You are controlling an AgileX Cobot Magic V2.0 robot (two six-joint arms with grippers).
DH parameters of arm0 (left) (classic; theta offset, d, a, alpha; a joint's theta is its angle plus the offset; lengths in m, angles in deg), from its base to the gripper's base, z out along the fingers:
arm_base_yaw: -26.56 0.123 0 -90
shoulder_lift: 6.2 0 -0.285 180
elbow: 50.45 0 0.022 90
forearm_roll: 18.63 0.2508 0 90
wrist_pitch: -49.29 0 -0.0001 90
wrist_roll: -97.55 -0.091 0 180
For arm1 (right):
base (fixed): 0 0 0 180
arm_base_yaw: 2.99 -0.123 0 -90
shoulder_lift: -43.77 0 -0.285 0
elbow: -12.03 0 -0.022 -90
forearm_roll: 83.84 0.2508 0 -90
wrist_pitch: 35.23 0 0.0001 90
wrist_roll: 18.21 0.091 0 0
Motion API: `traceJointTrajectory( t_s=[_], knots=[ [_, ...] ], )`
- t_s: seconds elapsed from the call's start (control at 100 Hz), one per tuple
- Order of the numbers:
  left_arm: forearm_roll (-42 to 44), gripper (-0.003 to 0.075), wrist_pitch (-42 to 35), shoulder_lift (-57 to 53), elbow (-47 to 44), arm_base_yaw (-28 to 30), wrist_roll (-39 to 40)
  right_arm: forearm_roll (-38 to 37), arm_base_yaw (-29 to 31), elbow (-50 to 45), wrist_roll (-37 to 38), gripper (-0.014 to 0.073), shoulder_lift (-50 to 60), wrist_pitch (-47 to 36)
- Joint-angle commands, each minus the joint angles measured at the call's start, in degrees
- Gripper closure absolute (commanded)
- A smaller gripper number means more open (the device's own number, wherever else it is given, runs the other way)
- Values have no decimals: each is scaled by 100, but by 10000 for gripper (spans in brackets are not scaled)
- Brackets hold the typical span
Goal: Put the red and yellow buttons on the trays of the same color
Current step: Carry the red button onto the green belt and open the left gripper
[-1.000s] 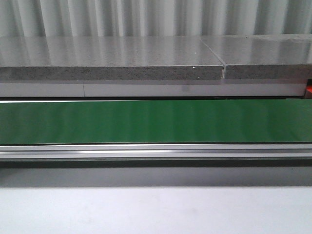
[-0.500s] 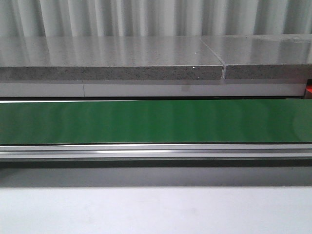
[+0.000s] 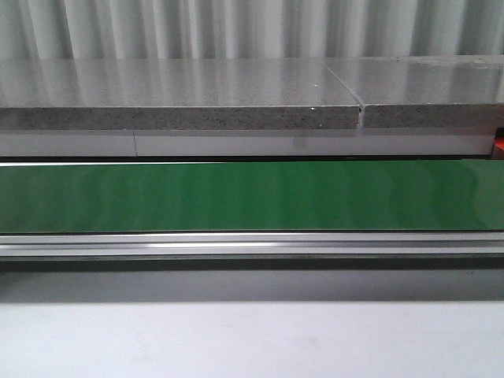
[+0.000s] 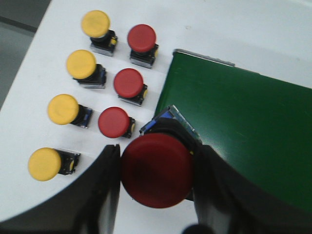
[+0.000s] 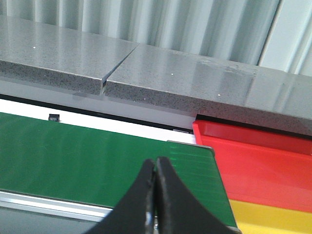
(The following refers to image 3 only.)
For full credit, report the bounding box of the white panel under slabs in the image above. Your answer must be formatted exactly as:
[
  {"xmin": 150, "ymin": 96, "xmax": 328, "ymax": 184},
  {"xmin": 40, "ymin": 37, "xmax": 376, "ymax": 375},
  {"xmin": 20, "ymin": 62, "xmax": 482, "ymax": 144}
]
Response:
[{"xmin": 1, "ymin": 128, "xmax": 496, "ymax": 158}]

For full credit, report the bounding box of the grey stone slab left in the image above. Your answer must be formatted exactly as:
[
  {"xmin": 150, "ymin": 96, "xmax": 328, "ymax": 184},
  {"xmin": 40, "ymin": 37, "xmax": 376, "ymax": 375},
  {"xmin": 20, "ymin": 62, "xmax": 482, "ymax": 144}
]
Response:
[{"xmin": 1, "ymin": 58, "xmax": 360, "ymax": 131}]

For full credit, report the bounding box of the grey stone slab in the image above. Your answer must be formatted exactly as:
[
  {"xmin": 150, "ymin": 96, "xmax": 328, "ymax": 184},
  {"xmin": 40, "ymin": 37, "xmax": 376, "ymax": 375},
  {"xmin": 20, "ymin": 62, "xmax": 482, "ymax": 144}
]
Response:
[
  {"xmin": 1, "ymin": 58, "xmax": 360, "ymax": 131},
  {"xmin": 324, "ymin": 56, "xmax": 503, "ymax": 130}
]

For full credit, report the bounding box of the green conveyor belt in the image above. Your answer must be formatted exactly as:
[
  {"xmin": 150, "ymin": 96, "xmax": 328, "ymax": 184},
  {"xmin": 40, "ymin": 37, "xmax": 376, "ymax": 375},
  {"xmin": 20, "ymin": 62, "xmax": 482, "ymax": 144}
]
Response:
[{"xmin": 1, "ymin": 159, "xmax": 503, "ymax": 234}]

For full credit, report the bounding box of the grey stone slab right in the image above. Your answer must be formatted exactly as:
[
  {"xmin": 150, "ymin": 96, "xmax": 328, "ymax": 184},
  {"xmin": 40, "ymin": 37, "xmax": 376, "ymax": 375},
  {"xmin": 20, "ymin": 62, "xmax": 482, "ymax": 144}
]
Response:
[{"xmin": 324, "ymin": 56, "xmax": 503, "ymax": 130}]

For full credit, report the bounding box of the red object behind conveyor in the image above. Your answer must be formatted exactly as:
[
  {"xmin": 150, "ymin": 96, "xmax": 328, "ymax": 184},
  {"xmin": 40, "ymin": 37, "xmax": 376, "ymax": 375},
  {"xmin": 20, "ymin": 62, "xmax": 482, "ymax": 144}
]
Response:
[{"xmin": 491, "ymin": 128, "xmax": 504, "ymax": 160}]

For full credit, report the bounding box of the white curtain backdrop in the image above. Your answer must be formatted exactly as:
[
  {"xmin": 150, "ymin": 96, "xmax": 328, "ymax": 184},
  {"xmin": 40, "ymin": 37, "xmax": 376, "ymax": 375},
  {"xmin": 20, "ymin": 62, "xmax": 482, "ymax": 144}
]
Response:
[{"xmin": 1, "ymin": 1, "xmax": 503, "ymax": 59}]

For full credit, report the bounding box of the aluminium conveyor side rail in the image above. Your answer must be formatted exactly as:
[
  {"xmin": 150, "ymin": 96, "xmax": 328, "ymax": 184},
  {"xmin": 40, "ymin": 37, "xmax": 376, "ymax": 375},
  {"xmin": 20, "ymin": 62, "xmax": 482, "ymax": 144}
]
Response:
[{"xmin": 1, "ymin": 232, "xmax": 503, "ymax": 260}]

